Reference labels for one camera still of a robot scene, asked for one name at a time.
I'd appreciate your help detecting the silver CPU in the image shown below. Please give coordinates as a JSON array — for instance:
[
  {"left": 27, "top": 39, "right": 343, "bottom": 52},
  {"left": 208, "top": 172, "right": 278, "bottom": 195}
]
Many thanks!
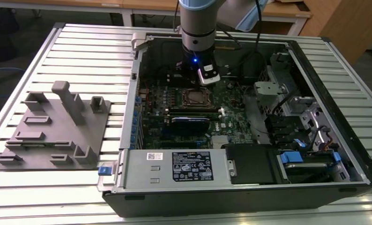
[{"left": 190, "top": 90, "right": 207, "bottom": 103}]

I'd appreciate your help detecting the CPU socket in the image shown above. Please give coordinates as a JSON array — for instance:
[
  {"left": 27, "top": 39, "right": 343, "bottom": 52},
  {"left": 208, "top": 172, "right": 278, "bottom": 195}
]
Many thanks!
[{"left": 180, "top": 87, "right": 218, "bottom": 109}]

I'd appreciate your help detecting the grey case latch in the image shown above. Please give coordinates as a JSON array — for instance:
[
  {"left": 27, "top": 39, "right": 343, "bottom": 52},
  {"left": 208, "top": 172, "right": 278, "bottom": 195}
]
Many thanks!
[{"left": 131, "top": 32, "right": 150, "bottom": 52}]

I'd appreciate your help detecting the perforated metal drive cage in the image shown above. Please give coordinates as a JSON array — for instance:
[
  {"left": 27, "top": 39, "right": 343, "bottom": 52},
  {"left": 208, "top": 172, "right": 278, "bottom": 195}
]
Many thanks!
[{"left": 254, "top": 65, "right": 299, "bottom": 118}]

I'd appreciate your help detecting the green motherboard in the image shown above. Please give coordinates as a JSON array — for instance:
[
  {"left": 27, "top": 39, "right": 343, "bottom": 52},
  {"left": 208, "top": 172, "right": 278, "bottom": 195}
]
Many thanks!
[{"left": 135, "top": 78, "right": 260, "bottom": 150}]

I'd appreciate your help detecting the black graphics card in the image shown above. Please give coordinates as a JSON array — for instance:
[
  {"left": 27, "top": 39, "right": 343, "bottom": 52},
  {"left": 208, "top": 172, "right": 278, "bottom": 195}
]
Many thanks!
[{"left": 170, "top": 116, "right": 211, "bottom": 139}]

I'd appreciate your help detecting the silver chipset heatsink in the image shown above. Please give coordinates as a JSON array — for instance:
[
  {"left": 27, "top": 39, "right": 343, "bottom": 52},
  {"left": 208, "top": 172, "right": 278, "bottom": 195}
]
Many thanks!
[{"left": 211, "top": 135, "right": 230, "bottom": 147}]

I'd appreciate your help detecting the wooden cabinet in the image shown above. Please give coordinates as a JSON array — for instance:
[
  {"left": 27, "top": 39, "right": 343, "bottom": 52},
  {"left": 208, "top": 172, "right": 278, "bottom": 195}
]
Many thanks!
[{"left": 300, "top": 0, "right": 372, "bottom": 66}]

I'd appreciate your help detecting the black plastic shroud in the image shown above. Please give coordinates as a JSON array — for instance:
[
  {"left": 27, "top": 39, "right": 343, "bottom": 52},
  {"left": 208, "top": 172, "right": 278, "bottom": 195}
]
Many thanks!
[{"left": 226, "top": 143, "right": 283, "bottom": 186}]

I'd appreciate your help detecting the small blue clip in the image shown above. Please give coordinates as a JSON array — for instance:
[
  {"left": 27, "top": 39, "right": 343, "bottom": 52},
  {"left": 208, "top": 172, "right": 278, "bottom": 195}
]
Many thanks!
[{"left": 292, "top": 138, "right": 310, "bottom": 148}]

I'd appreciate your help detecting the silver power supply unit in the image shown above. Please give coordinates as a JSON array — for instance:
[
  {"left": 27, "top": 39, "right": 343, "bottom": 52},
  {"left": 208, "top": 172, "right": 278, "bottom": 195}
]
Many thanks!
[{"left": 119, "top": 149, "right": 234, "bottom": 192}]

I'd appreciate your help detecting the grey parts rack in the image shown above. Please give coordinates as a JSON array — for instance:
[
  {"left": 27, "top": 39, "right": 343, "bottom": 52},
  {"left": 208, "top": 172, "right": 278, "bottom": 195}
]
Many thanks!
[{"left": 0, "top": 81, "right": 112, "bottom": 170}]

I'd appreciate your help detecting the black office chair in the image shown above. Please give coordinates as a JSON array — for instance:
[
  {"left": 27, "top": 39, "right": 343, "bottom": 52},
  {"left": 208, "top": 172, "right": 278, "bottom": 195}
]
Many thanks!
[{"left": 0, "top": 13, "right": 22, "bottom": 63}]

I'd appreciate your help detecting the hard disk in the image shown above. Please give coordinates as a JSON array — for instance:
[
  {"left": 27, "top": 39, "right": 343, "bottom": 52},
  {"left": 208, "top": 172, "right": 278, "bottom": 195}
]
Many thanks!
[{"left": 282, "top": 163, "right": 334, "bottom": 185}]

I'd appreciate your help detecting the green RAM stick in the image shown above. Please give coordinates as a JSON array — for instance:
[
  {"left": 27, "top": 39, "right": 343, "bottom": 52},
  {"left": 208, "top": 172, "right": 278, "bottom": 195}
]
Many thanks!
[{"left": 22, "top": 142, "right": 71, "bottom": 149}]

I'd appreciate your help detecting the black PC case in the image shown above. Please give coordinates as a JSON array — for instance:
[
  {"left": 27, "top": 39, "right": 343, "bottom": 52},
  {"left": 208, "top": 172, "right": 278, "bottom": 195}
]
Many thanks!
[{"left": 96, "top": 32, "right": 372, "bottom": 218}]

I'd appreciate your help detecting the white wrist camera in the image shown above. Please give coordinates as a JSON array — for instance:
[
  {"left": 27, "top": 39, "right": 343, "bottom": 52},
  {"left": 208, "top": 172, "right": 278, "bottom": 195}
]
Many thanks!
[{"left": 198, "top": 64, "right": 222, "bottom": 85}]

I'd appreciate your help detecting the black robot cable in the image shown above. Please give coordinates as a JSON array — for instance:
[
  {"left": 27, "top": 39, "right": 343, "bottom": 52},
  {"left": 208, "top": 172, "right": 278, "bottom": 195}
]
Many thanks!
[{"left": 216, "top": 0, "right": 268, "bottom": 77}]

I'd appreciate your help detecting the silver metal bracket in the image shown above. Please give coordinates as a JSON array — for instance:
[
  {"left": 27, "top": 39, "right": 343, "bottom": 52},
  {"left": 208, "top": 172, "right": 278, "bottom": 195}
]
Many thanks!
[{"left": 254, "top": 81, "right": 290, "bottom": 96}]

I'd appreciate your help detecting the wooden desk white frame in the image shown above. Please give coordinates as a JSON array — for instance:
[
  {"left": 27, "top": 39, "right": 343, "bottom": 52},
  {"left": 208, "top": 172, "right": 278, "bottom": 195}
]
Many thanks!
[
  {"left": 123, "top": 0, "right": 314, "bottom": 36},
  {"left": 0, "top": 0, "right": 134, "bottom": 28}
]

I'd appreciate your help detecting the coloured wire bundle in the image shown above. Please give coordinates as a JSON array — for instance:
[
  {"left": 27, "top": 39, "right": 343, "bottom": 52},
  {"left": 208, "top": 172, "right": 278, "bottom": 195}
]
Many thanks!
[{"left": 316, "top": 125, "right": 336, "bottom": 152}]

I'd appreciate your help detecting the blue floor cable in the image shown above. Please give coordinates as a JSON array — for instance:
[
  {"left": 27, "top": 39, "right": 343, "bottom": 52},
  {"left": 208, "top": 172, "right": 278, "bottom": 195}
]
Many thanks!
[{"left": 0, "top": 67, "right": 27, "bottom": 99}]

